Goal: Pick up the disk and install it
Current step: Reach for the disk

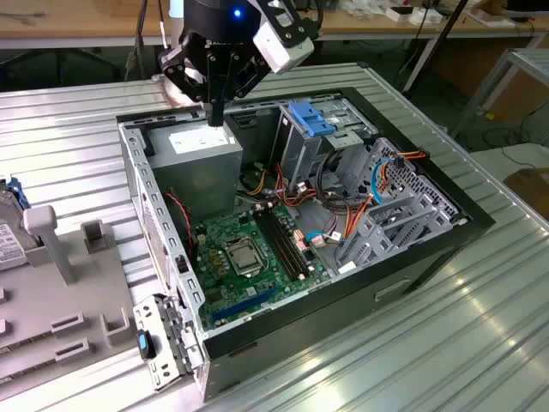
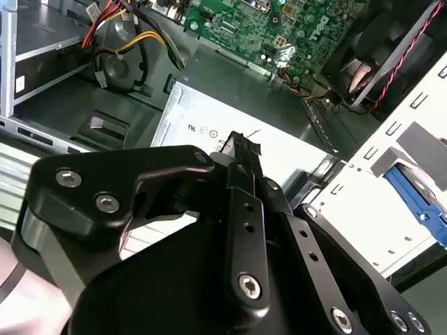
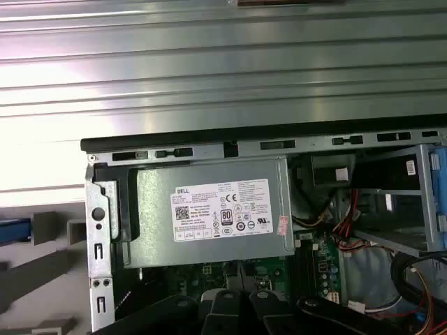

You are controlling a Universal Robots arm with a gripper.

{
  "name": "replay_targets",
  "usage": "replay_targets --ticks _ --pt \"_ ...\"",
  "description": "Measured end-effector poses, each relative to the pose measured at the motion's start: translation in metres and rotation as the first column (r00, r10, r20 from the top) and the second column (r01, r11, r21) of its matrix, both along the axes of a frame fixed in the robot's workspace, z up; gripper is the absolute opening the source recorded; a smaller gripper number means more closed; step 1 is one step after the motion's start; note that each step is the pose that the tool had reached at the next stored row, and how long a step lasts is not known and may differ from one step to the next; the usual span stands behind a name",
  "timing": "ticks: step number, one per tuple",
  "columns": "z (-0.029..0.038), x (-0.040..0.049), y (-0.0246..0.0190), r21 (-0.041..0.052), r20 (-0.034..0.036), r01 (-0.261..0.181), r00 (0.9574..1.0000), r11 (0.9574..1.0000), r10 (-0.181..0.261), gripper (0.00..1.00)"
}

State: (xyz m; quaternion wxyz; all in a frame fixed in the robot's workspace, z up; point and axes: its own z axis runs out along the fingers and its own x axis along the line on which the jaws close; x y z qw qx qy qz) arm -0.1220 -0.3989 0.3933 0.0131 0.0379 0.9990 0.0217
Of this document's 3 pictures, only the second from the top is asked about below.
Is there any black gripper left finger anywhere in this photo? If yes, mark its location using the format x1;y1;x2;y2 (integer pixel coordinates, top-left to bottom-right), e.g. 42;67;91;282
12;131;272;313

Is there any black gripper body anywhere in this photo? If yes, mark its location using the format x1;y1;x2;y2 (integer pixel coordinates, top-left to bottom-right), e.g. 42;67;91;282
68;221;332;335

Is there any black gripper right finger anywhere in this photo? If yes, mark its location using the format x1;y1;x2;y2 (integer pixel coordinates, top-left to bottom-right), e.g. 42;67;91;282
248;141;432;335

